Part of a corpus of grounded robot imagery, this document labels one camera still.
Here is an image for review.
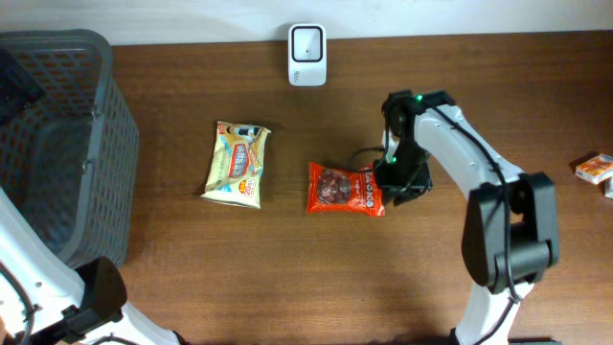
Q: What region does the red Hacks candy bag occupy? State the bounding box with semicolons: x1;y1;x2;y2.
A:
306;162;385;217

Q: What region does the yellow snack bag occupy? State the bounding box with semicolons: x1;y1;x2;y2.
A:
201;121;271;209

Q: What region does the orange snack pack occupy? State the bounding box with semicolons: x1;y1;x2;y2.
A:
575;153;613;185

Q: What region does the teal tissue pack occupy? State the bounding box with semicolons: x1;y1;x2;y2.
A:
604;177;613;198

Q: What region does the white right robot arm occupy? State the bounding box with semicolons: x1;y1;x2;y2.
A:
374;90;559;345

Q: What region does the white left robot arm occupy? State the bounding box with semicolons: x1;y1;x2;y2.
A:
1;42;181;344

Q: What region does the white barcode scanner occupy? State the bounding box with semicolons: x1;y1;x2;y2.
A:
287;23;328;87

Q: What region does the grey plastic basket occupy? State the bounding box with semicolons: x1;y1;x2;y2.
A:
1;30;140;268

